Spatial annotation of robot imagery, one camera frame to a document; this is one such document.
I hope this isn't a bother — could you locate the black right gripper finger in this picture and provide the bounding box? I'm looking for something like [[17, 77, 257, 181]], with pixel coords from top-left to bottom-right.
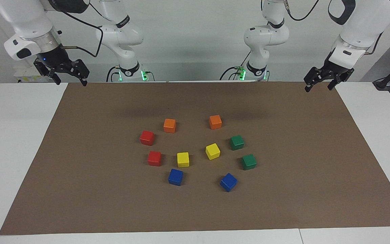
[[71, 59, 90, 87], [46, 67, 62, 85]]

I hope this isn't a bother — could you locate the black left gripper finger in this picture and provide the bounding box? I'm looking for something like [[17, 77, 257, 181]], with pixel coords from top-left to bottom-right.
[[304, 68, 321, 93], [327, 76, 343, 90]]

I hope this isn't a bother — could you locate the red wooden block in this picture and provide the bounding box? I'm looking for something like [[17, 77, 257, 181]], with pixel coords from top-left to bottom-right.
[[139, 130, 155, 146], [147, 151, 162, 167]]

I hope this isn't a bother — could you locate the green wooden block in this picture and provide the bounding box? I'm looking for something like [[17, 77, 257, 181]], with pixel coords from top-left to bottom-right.
[[230, 135, 245, 151], [241, 154, 257, 171]]

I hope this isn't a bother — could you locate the orange wooden block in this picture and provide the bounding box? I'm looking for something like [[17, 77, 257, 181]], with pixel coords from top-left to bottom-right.
[[209, 115, 222, 130], [163, 118, 176, 134]]

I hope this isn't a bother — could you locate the brown table mat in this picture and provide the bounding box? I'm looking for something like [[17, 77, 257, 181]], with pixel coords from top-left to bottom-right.
[[0, 81, 390, 235]]

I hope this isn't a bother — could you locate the yellow wooden block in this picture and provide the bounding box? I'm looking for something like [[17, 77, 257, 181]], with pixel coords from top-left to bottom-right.
[[177, 152, 190, 168], [205, 143, 221, 160]]

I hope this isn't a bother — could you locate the blue wooden block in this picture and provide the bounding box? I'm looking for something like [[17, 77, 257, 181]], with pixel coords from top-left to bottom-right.
[[220, 173, 238, 192], [168, 168, 183, 186]]

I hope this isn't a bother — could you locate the black base cable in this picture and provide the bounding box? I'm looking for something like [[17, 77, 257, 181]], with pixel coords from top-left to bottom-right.
[[106, 66, 121, 82], [220, 51, 250, 81]]

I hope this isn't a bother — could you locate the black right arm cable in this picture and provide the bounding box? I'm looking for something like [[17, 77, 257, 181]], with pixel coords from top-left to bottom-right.
[[60, 0, 104, 58]]

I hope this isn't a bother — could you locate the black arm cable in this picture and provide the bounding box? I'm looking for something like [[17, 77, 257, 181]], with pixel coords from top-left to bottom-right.
[[60, 0, 104, 58], [283, 0, 390, 55]]

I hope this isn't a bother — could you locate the white wall socket box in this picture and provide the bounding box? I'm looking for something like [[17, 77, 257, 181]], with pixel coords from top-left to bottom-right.
[[14, 66, 46, 83]]

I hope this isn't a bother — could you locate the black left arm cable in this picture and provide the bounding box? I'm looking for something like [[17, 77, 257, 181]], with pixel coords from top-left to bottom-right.
[[283, 0, 390, 55]]

